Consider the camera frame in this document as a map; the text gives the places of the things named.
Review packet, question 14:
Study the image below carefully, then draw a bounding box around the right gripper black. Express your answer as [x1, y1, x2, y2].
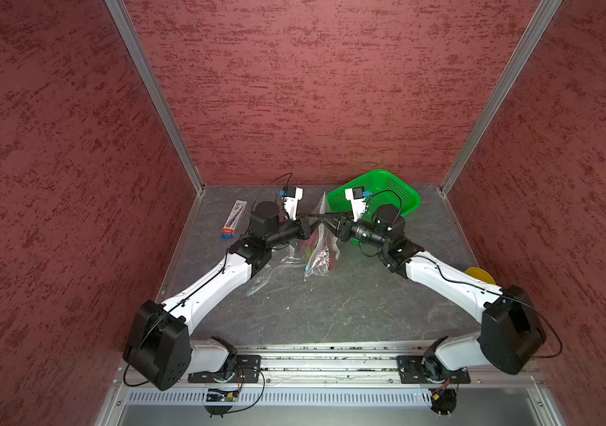
[321, 208, 389, 249]

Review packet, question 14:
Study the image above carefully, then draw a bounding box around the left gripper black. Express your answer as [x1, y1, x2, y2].
[266, 211, 323, 248]

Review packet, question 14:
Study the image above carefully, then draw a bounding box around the dragon fruit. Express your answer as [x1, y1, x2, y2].
[305, 235, 331, 269]

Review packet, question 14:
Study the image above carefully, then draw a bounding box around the clear zip-top bag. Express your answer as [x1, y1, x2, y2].
[246, 241, 308, 296]
[301, 225, 340, 280]

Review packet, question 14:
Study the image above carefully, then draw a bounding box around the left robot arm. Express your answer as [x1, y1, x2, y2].
[123, 202, 325, 391]

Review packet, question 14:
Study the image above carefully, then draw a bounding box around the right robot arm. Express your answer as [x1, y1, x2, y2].
[317, 204, 546, 383]

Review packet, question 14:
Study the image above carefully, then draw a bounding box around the green plastic basket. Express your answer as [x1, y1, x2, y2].
[327, 170, 422, 221]

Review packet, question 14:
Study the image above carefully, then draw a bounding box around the white toothpaste box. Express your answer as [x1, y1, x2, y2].
[221, 200, 248, 240]

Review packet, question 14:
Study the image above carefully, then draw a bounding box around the yellow cup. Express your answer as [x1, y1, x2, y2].
[466, 267, 496, 285]

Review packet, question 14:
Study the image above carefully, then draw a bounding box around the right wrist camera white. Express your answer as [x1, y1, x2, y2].
[345, 186, 370, 222]

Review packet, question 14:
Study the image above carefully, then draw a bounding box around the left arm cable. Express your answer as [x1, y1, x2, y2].
[249, 171, 294, 214]

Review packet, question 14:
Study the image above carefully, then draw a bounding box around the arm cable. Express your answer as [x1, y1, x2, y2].
[249, 171, 294, 214]
[358, 188, 564, 360]

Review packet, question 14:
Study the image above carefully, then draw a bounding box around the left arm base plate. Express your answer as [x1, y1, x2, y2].
[188, 355, 262, 385]

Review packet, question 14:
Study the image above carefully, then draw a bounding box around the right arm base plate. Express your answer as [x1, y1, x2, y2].
[396, 356, 471, 385]

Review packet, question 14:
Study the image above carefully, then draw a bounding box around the aluminium rail frame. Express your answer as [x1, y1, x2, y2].
[96, 341, 564, 425]

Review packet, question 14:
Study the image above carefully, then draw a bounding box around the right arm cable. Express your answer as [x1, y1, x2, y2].
[358, 188, 564, 360]

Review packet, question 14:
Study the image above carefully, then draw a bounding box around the left corner aluminium post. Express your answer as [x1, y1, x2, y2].
[105, 0, 205, 196]

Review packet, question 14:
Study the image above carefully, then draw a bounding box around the corner aluminium post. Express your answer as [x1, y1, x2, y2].
[440, 0, 562, 198]
[105, 0, 205, 196]

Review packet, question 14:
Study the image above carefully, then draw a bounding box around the right corner aluminium post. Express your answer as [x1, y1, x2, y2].
[440, 0, 562, 198]

